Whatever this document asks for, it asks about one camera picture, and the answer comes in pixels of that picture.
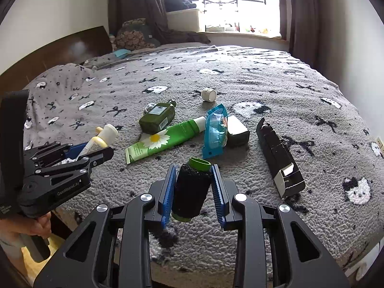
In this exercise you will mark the black green bottle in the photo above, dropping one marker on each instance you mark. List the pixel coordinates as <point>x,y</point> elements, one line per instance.
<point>190,192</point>

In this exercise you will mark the person's left hand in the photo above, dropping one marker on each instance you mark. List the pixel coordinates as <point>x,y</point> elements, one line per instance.
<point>27,225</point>

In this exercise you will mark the wall socket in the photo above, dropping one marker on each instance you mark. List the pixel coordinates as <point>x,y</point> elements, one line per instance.
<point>380,147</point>

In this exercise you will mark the blue plastic packet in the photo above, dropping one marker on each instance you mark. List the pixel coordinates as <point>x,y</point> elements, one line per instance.
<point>213,132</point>

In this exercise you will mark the green daisy print tube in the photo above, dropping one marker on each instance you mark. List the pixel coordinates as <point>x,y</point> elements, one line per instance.
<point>168,136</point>

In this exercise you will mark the yellow and white tube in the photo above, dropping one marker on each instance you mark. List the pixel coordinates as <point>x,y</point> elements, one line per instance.
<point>99,142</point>

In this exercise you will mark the small black box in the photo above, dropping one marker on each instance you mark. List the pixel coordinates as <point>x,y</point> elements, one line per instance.
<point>237,135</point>

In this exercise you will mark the dark clothes pile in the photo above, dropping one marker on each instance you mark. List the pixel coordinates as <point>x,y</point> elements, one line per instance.
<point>177,1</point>

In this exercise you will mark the white round cap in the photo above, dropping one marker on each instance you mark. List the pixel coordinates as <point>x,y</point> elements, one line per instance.
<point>208,95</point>

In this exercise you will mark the dark wooden headboard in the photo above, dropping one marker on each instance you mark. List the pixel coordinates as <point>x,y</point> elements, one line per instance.
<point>60,48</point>

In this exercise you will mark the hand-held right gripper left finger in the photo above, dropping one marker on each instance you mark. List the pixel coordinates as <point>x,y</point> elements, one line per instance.
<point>168,192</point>

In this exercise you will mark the white storage box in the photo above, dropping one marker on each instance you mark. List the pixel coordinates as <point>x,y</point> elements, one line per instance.
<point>183,21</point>

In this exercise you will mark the grey printed blanket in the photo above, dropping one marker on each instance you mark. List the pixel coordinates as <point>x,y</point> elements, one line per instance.
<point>270,75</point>

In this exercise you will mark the brown patterned pillow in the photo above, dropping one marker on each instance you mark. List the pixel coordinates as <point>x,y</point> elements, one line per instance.
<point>132,37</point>

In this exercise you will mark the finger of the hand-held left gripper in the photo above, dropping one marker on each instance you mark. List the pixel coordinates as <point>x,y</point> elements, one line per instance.
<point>99,156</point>
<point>76,150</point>

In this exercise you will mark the colourful windowsill trinkets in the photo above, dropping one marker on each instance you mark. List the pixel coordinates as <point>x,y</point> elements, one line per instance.
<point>258,30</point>

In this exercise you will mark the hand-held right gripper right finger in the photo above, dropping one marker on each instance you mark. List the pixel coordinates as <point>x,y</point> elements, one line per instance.
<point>218,195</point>

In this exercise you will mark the long black carton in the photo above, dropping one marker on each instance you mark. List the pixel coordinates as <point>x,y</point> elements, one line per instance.
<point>276,153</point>

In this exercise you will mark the brown curtain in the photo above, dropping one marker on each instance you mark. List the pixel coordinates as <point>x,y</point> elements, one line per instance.
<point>300,12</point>
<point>141,0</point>

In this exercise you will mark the dark green bottle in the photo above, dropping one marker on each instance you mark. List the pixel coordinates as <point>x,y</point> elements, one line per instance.
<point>156,118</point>

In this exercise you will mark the teal cloth item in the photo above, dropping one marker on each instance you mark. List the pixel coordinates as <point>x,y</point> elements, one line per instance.
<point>121,54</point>

